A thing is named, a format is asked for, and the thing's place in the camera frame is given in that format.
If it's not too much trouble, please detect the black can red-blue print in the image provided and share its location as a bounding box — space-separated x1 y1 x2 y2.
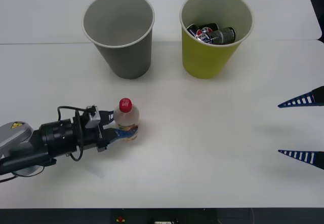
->
197 22 220 33
186 23 213 44

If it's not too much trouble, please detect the yellow-green plastic waste bin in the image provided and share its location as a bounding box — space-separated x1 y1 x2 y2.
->
179 0 255 80

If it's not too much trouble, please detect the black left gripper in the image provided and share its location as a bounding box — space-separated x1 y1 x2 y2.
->
81 109 140 154

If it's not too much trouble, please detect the grey plastic waste bin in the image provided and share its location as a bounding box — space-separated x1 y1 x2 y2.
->
82 0 155 80

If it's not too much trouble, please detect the clear plastic bottle red cap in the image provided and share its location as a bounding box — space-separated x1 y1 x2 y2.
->
112 97 141 143

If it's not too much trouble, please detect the dark grey can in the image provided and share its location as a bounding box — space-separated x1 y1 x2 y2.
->
209 26 237 45

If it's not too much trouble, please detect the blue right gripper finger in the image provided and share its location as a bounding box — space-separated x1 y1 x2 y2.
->
277 85 324 108
277 150 324 170

